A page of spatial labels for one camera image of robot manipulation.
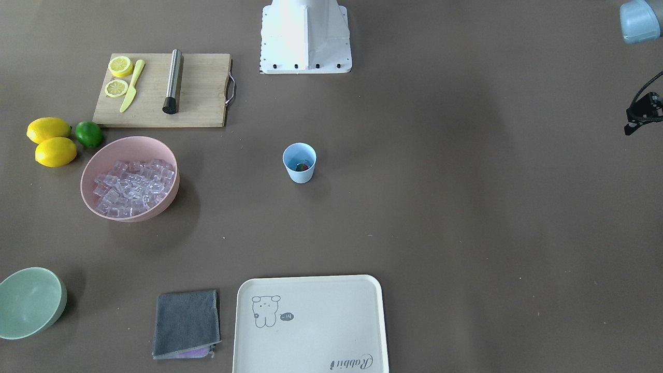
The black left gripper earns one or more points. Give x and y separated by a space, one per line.
644 111

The clear ice cubes pile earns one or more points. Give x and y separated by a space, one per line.
131 188

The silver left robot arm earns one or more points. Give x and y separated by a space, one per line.
641 21

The light blue plastic cup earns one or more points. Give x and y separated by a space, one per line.
299 159

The cream rabbit serving tray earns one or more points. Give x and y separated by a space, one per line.
310 324

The yellow plastic knife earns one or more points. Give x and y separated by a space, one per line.
131 90

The grey folded cloth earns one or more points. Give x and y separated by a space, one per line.
186 325

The wooden cutting board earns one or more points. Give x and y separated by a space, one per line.
202 101

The pink bowl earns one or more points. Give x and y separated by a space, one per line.
135 148

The lemon slice outer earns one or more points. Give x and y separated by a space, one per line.
120 66

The lemon slice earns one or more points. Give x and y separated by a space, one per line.
120 66
116 88

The lemon slice inner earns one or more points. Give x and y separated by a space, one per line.
116 88

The green lime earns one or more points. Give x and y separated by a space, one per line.
88 134

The yellow lemon far from board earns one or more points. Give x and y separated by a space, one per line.
55 152

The yellow lemon near board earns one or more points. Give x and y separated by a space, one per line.
45 128

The mint green bowl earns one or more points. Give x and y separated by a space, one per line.
32 299

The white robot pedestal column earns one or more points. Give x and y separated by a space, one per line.
305 37

